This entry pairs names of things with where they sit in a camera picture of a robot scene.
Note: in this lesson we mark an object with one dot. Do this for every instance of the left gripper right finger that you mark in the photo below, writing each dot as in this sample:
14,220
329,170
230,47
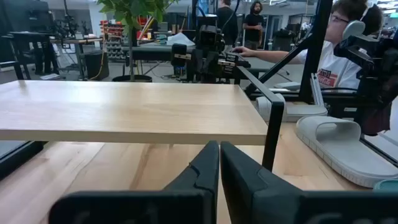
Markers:
248,193

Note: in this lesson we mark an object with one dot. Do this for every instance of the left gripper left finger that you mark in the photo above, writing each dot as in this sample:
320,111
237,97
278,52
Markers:
199,186

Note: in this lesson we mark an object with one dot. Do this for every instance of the light grey rubber slide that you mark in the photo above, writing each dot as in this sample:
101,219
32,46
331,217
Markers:
342,155
304,112

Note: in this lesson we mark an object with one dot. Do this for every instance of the teal green rubber slide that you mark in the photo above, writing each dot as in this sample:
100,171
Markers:
387,185

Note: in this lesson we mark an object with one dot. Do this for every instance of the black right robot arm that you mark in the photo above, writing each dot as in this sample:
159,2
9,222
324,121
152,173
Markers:
382,81

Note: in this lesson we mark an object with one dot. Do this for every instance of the seated person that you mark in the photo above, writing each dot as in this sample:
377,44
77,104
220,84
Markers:
335,68

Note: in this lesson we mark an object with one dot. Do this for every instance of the standing person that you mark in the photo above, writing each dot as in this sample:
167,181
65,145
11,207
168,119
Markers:
227,25
253,28

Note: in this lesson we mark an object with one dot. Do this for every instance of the black trash bin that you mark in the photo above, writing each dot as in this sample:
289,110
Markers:
96,65

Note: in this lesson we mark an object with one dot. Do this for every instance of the red and blue parts rack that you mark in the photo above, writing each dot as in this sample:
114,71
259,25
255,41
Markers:
112,31

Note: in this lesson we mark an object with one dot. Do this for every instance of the green potted plant black pot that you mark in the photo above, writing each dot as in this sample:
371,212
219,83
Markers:
130,12

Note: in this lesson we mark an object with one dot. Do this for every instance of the wooden background table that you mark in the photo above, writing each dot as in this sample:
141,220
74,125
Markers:
74,40

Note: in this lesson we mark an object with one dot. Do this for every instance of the dark background desk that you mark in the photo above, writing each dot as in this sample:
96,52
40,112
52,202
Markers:
28,35

